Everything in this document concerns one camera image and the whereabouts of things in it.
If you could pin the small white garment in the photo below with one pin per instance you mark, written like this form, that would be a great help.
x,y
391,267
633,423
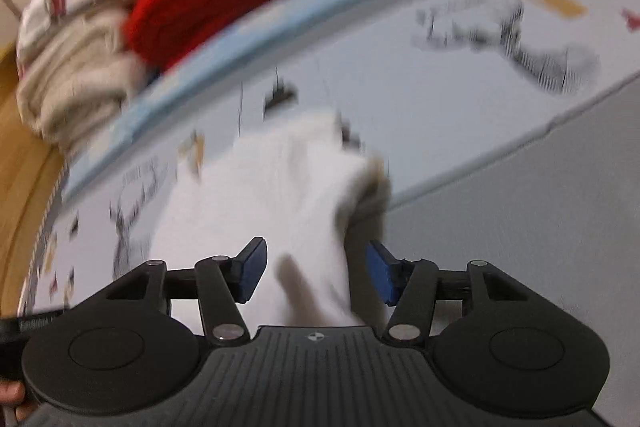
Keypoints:
x,y
280,192

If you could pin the white and pink garment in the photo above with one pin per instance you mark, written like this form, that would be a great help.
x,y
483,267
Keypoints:
x,y
42,7

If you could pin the person's left hand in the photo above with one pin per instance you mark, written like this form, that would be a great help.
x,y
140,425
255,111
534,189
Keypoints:
x,y
11,393

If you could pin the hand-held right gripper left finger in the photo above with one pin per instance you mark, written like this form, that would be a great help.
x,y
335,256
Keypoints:
x,y
252,269

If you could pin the cream folded quilt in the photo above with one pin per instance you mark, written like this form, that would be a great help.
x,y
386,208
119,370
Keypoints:
x,y
75,82

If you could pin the deer print bed sheet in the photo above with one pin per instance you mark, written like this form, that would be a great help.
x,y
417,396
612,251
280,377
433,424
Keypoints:
x,y
400,72

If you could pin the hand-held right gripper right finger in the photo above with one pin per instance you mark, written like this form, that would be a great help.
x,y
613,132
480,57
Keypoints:
x,y
382,274

